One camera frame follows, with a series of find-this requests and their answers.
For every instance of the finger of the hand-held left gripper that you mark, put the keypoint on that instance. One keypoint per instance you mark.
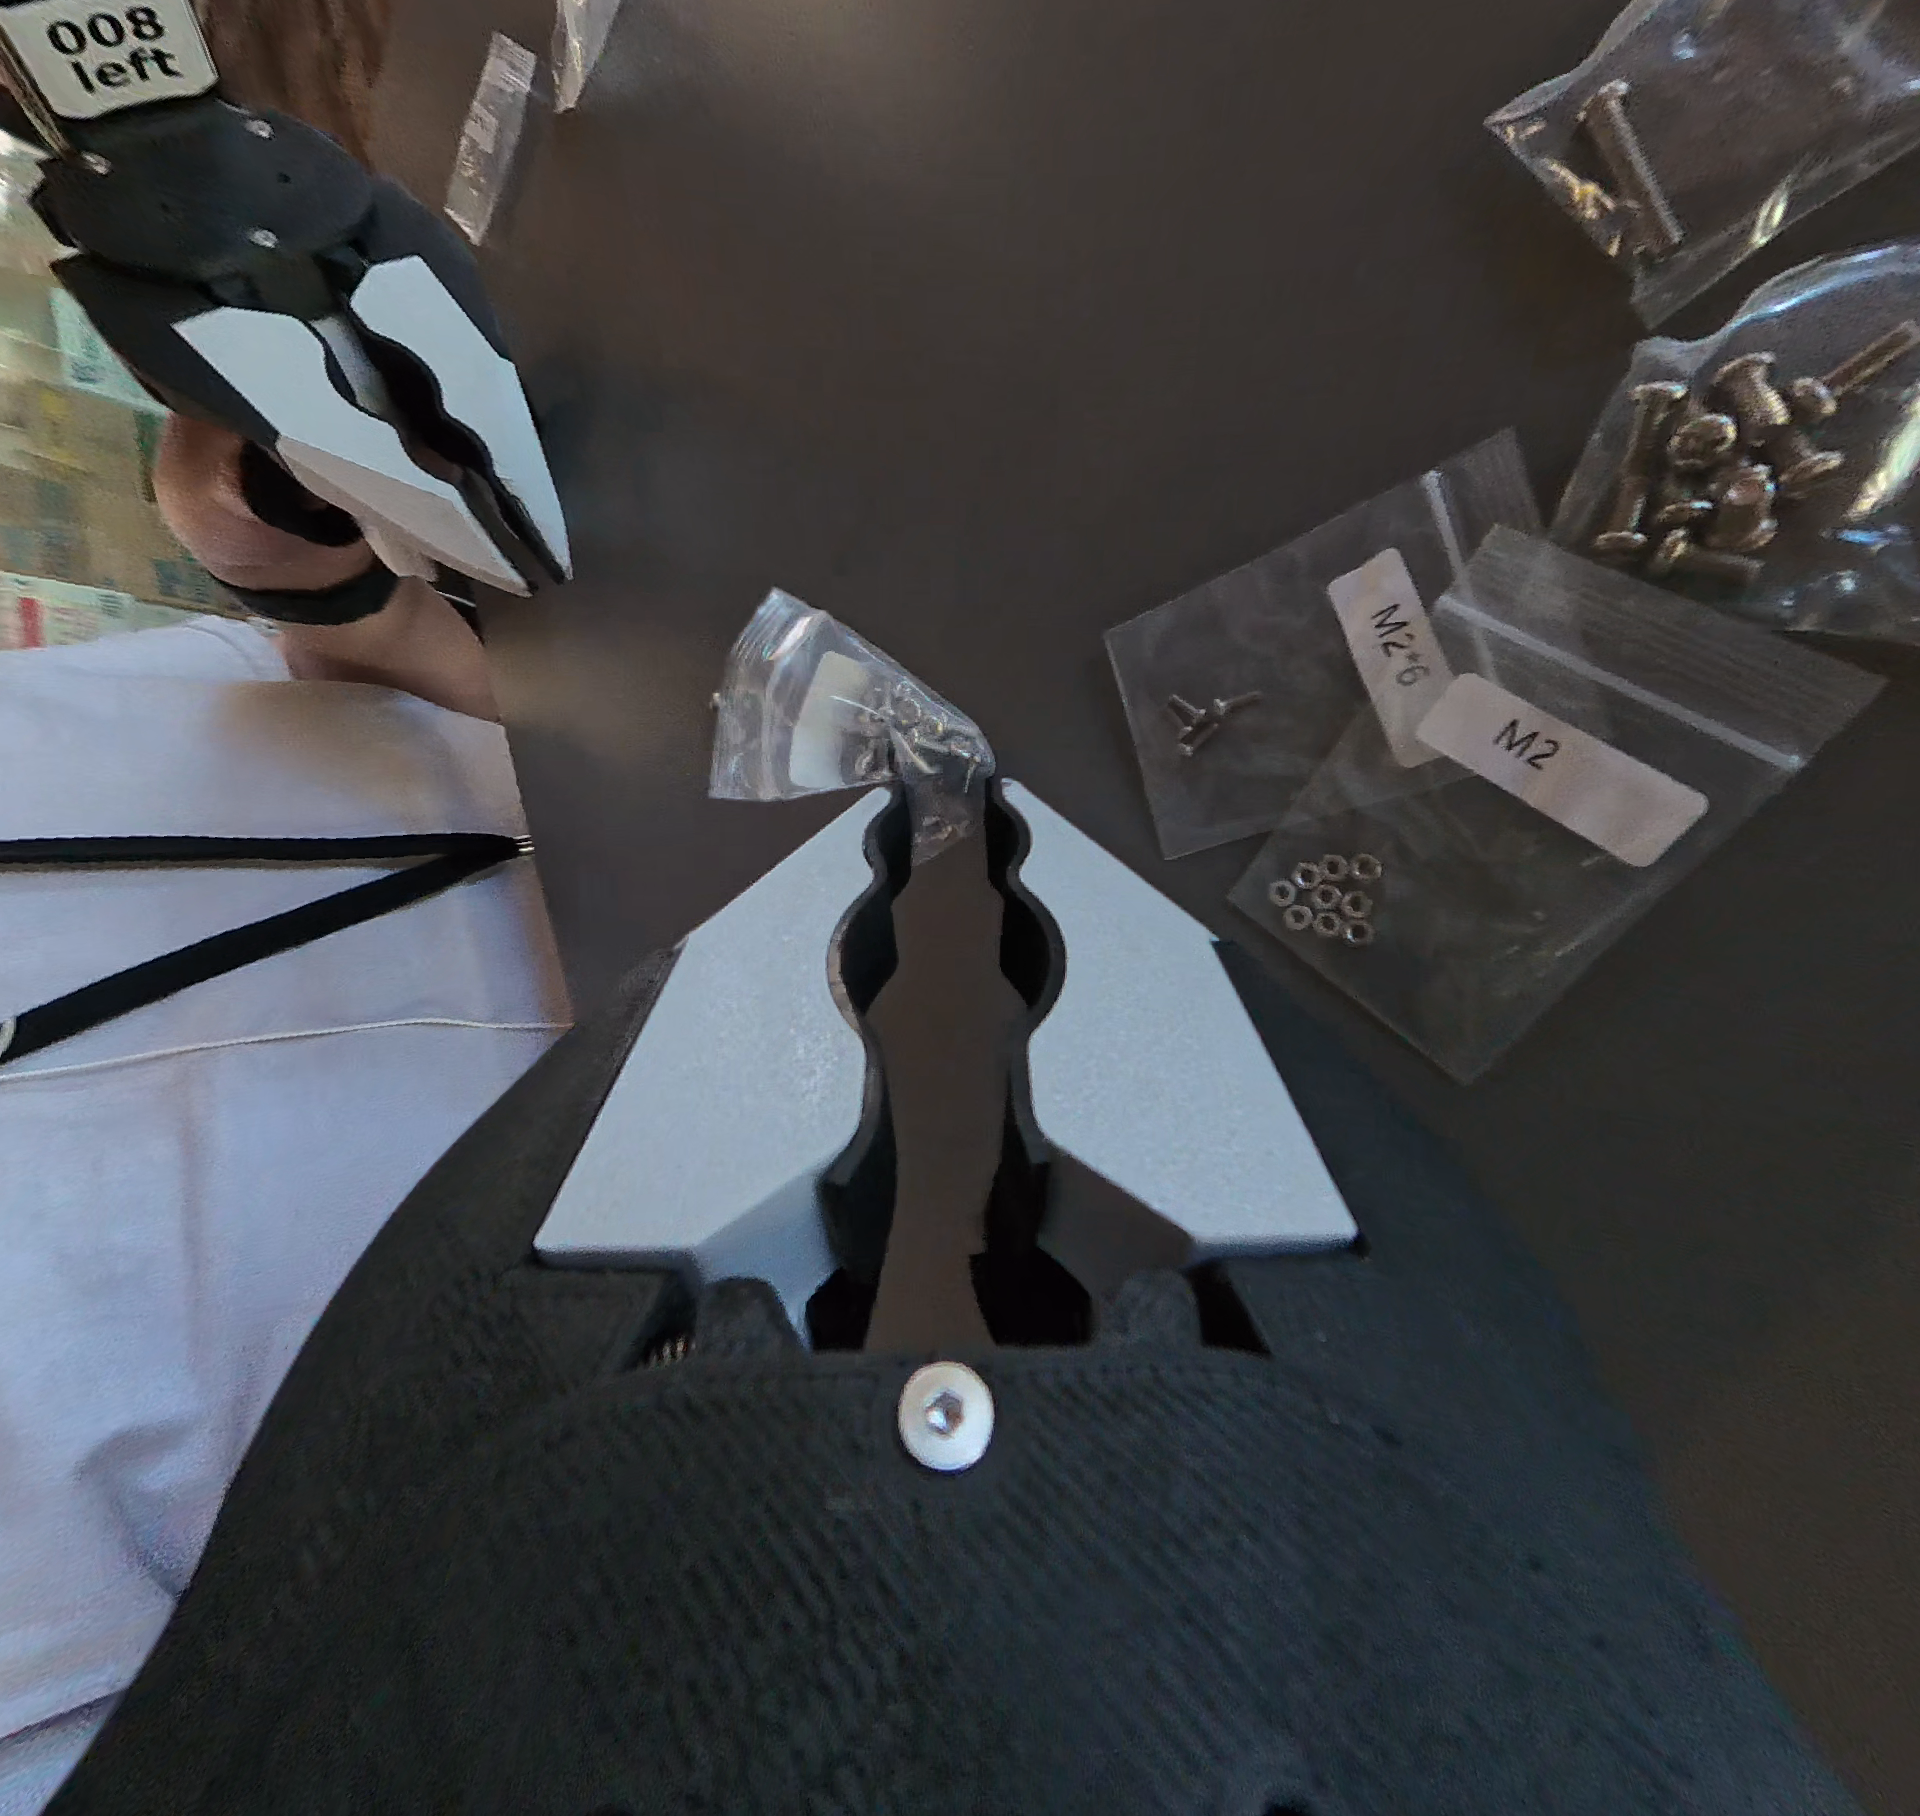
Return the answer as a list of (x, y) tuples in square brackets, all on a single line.
[(300, 376), (481, 392)]

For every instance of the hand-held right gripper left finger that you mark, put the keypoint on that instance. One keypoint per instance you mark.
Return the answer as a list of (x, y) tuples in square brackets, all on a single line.
[(706, 1096)]

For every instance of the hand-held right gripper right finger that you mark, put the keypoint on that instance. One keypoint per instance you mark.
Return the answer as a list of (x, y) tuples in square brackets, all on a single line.
[(1187, 1083)]

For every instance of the small clear screw bag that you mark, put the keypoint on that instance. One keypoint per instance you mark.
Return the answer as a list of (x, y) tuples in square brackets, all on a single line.
[(794, 705)]

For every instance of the grey desk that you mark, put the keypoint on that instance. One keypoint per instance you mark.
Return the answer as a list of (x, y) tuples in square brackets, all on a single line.
[(974, 272)]

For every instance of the person's left hand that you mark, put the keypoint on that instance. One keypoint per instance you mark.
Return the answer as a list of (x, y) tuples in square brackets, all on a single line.
[(404, 663)]

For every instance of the clear bag of small nuts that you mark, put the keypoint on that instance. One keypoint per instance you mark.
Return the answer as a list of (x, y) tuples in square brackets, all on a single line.
[(1529, 917)]

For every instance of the clear bag single screw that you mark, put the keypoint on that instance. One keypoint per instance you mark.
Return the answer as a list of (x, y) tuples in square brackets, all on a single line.
[(1275, 677)]

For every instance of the person's white shirt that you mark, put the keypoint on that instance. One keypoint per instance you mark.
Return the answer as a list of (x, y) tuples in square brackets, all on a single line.
[(179, 1245)]

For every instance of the bag of round-head screws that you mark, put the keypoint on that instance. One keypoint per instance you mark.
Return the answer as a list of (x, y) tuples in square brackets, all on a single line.
[(1727, 482)]

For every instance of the clear bag of long screws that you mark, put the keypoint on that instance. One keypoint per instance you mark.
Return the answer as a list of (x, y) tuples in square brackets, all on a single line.
[(1727, 79)]

